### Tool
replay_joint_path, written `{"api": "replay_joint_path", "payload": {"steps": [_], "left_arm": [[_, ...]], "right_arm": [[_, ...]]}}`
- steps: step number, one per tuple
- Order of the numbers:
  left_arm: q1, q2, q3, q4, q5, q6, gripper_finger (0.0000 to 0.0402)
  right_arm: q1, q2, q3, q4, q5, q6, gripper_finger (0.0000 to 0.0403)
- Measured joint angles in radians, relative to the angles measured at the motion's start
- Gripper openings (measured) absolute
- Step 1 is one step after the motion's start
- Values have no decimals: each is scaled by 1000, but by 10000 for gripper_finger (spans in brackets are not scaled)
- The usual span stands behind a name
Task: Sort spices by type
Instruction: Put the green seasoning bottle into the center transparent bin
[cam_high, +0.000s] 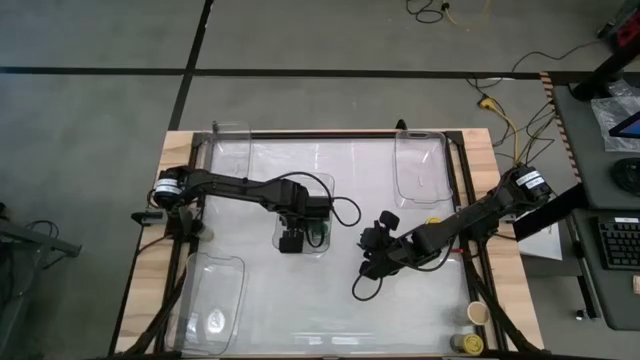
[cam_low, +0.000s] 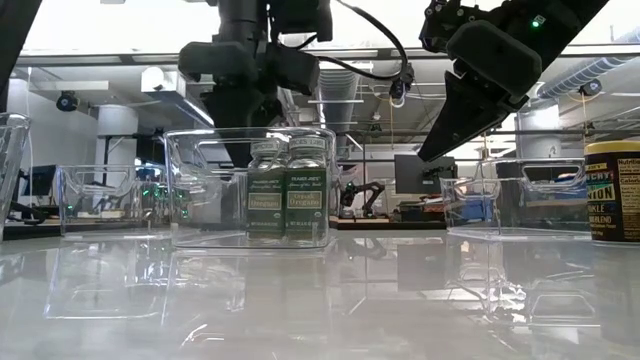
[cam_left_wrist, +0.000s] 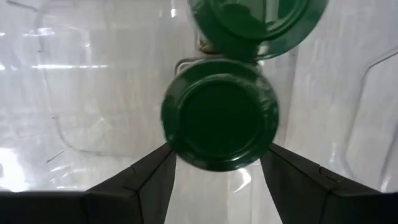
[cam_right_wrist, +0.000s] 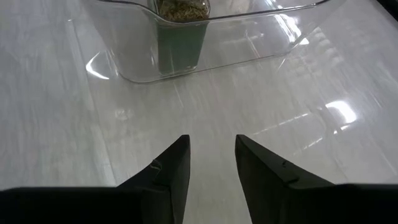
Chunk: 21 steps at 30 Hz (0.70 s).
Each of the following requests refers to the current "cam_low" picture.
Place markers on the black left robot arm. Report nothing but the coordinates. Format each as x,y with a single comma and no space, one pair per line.
15,35

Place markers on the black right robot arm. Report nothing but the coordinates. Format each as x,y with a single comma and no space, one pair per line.
580,12

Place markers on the black horizontal frame beam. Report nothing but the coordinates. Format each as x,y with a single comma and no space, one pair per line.
385,53

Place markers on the black ceiling camera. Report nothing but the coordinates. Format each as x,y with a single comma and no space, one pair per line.
67,101
591,87
397,90

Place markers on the black monitor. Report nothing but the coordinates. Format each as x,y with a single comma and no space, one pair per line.
425,175

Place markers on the clear plastic bin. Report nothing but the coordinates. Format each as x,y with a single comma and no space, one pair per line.
210,220
12,160
100,210
550,215

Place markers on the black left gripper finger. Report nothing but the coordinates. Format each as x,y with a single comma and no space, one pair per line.
292,70
220,62

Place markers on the corrugated ceiling duct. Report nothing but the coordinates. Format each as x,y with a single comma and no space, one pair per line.
340,100

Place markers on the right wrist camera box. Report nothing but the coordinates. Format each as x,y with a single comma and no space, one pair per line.
440,25

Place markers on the black background robot arm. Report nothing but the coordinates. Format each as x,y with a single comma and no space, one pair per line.
372,189

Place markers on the striped insulated ceiling duct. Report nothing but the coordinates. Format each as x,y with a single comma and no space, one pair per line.
590,70

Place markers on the yellow lid seasoning can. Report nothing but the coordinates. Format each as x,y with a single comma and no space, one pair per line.
612,200

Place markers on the white ceiling unit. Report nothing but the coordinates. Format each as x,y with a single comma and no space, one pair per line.
160,80

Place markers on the green lid oregano jar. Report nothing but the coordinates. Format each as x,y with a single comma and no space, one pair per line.
267,200
306,200

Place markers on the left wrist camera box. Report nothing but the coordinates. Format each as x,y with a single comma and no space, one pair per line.
305,20

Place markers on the white round column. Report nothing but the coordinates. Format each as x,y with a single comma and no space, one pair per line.
540,135
117,125

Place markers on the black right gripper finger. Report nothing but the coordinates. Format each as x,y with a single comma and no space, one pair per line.
495,60

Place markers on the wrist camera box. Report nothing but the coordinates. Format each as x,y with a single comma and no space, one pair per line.
305,20
440,25

